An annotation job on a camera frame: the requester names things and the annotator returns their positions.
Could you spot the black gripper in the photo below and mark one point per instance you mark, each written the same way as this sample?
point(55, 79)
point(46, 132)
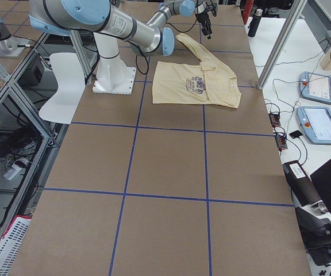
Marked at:
point(203, 16)

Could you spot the yellow long-sleeve printed shirt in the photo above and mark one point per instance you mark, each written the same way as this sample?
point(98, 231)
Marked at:
point(211, 82)

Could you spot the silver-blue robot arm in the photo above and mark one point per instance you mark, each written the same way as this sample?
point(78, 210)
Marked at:
point(148, 39)

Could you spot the black water bottle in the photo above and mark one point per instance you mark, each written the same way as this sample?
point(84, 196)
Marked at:
point(254, 24)

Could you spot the red cylinder bottle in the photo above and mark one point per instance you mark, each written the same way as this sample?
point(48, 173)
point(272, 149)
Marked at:
point(247, 10)

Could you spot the far blue teach pendant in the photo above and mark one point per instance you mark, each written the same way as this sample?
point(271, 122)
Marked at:
point(315, 87)

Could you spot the blue teach pendant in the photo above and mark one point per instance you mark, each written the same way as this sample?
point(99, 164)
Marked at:
point(315, 122)
point(315, 87)

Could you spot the near blue teach pendant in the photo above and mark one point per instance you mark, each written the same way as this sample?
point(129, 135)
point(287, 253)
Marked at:
point(315, 122)

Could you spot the black labelled box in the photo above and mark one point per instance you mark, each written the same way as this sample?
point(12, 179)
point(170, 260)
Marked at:
point(302, 188)

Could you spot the white perforated basket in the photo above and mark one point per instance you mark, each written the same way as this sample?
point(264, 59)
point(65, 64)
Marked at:
point(10, 242)

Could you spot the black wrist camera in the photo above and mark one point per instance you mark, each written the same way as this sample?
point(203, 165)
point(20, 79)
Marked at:
point(211, 7)

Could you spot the aluminium frame post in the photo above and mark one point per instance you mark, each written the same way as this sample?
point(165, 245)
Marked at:
point(280, 42)

